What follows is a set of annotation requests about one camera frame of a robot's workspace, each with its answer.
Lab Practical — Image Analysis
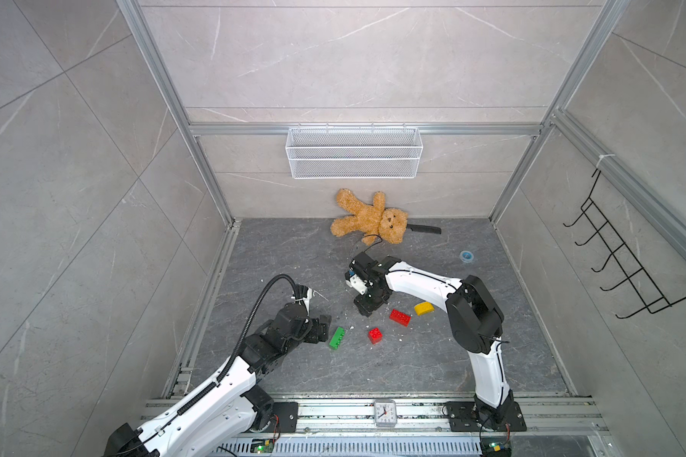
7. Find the green lego brick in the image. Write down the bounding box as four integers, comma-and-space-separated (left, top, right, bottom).
329, 327, 346, 350

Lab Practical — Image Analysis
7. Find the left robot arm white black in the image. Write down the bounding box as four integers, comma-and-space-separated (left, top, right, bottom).
104, 300, 332, 456

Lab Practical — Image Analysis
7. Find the small white desk clock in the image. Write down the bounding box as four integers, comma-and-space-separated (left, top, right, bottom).
373, 399, 398, 428

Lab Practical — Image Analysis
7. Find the black wire hook rack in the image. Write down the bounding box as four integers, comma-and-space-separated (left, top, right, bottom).
562, 171, 686, 320

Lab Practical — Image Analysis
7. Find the long red lego brick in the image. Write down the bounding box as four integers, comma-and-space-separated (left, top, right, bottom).
390, 310, 412, 327

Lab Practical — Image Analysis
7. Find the white zip tie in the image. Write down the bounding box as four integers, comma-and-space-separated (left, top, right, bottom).
313, 290, 329, 301

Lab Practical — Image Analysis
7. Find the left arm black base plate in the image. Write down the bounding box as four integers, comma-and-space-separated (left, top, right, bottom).
250, 402, 299, 433

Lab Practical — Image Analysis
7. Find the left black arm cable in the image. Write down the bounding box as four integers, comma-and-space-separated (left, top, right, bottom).
228, 273, 298, 372

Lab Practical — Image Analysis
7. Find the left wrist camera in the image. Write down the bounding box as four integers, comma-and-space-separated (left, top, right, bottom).
293, 285, 314, 307

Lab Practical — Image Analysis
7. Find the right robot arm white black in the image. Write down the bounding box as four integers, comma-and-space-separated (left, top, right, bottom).
345, 253, 516, 430

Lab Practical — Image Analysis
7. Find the black comb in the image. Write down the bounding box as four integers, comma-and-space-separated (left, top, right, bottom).
407, 224, 442, 234

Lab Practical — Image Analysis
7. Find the brown teddy bear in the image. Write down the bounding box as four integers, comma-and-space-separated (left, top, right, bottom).
331, 189, 408, 246

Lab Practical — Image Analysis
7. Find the yellow sloped lego brick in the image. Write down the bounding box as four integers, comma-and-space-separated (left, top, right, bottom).
414, 302, 434, 316

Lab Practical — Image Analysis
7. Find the blue tape roll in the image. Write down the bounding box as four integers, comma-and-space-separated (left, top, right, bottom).
460, 251, 474, 263

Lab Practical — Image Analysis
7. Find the white wire mesh basket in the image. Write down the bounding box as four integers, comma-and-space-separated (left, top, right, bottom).
285, 127, 423, 179

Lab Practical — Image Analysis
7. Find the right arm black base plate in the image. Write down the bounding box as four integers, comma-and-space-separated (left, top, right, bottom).
443, 401, 528, 432

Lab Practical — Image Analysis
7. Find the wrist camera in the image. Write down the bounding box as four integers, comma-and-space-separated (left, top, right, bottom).
345, 270, 368, 295
293, 285, 314, 307

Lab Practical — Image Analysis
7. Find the small red lego brick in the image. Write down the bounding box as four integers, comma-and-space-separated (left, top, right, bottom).
368, 328, 383, 345

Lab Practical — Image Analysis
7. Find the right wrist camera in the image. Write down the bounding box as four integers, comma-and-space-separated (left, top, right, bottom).
345, 270, 368, 295

